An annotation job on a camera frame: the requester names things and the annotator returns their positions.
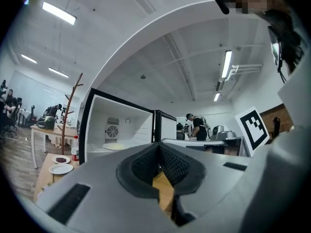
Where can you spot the black head camera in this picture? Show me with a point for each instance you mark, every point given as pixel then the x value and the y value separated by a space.
pixel 221 1

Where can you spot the black fridge with white interior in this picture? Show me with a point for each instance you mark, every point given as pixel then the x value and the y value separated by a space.
pixel 136 127

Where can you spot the long ceiling light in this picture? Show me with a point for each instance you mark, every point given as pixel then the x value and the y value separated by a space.
pixel 226 64
pixel 29 58
pixel 217 96
pixel 59 13
pixel 58 72

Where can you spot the white ceiling pipes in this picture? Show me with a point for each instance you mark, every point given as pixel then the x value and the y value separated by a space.
pixel 245 69

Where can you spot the round ceiling detector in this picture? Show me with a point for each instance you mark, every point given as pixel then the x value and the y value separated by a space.
pixel 143 77

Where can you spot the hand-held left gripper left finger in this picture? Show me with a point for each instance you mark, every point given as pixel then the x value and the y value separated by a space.
pixel 136 176

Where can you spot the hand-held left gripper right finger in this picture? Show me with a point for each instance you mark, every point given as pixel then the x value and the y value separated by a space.
pixel 187 176

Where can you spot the silver coffee machine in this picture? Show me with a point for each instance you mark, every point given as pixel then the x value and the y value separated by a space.
pixel 222 132

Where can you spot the empty white plate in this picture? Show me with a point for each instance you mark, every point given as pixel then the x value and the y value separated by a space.
pixel 60 169

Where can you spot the wooden coat stand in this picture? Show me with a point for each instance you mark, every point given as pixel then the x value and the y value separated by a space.
pixel 65 120

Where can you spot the person's white shirt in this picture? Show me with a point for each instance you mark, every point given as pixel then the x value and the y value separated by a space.
pixel 297 96

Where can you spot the white plate of dark berries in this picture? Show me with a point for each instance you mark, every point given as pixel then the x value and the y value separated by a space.
pixel 61 159

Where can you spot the white table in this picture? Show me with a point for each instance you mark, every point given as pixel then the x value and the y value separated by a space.
pixel 43 131

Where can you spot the white plate of pale food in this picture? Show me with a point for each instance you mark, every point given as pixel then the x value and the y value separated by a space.
pixel 115 146

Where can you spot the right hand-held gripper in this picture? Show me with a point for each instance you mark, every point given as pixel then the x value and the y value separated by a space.
pixel 253 130

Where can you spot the black and green bag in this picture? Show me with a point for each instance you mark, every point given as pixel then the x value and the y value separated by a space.
pixel 45 122

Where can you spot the red bottle with white cap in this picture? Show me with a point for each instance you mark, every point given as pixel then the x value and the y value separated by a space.
pixel 75 152

